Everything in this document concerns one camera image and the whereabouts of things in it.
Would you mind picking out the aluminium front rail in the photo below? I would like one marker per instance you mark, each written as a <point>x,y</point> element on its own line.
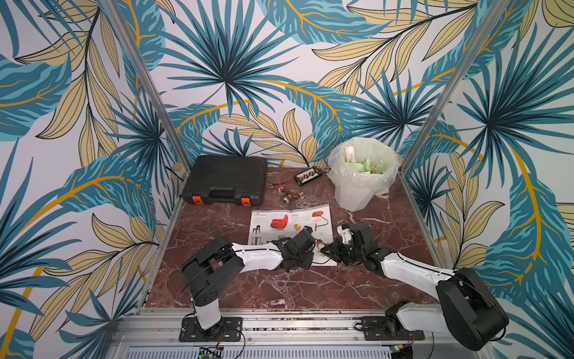
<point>155,332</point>

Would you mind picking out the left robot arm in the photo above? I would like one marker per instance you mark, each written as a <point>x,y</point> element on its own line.
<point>213,268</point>

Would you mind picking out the aluminium frame post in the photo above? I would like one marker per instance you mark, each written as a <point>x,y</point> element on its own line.
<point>134,55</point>
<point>466,60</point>

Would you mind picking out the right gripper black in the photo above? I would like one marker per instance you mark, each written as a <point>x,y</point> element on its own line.
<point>343,250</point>

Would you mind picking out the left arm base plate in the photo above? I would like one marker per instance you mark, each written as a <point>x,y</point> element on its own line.
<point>226,330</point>

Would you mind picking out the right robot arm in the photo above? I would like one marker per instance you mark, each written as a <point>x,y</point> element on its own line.
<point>465,308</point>

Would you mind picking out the right aluminium frame post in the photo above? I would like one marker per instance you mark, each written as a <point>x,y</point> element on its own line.
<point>466,60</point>

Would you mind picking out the white bin with bag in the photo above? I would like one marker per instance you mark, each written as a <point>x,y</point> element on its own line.
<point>360,169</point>

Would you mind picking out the left aluminium frame post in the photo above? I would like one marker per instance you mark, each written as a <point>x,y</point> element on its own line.
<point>134,55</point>

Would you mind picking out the yellow art textbook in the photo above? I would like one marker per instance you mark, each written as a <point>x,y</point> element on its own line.
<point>269,225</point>

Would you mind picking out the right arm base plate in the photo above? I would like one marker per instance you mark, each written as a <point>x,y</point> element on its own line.
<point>386,328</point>

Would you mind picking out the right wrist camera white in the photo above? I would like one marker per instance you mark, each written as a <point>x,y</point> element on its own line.
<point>345,234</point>

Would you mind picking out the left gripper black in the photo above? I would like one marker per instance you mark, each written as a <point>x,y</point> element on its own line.
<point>309,261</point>

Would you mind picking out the black plastic tool case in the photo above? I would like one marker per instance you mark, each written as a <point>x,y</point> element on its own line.
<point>226,179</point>

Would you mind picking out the black box of brass parts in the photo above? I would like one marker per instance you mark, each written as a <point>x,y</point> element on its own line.
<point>308,176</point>

